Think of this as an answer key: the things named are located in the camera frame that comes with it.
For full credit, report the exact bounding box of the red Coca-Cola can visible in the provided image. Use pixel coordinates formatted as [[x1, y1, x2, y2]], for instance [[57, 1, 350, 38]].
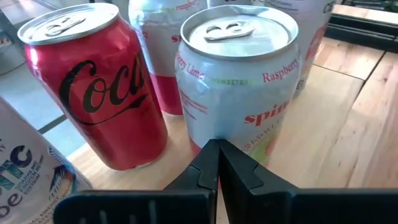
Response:
[[17, 2, 169, 172]]

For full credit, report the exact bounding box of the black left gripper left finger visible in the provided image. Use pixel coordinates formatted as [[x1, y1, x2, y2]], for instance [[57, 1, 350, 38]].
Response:
[[52, 138, 219, 224]]

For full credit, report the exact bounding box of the Spindrift raspberry lime can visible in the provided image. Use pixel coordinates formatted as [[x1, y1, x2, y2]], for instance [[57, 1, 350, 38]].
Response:
[[127, 0, 209, 116], [174, 4, 302, 168]]

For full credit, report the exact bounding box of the Celsius arctic vibe can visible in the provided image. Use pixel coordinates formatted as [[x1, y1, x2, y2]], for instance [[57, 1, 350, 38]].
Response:
[[0, 95, 93, 224]]

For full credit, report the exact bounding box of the Celsius peach vibe can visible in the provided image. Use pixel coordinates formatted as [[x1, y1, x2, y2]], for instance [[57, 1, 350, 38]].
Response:
[[264, 0, 338, 100]]

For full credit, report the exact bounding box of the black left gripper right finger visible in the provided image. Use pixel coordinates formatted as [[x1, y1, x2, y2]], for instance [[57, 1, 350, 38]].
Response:
[[218, 139, 398, 224]]

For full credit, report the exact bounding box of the black table edge rail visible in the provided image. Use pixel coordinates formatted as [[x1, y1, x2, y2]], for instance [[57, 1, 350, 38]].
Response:
[[324, 12, 398, 53]]

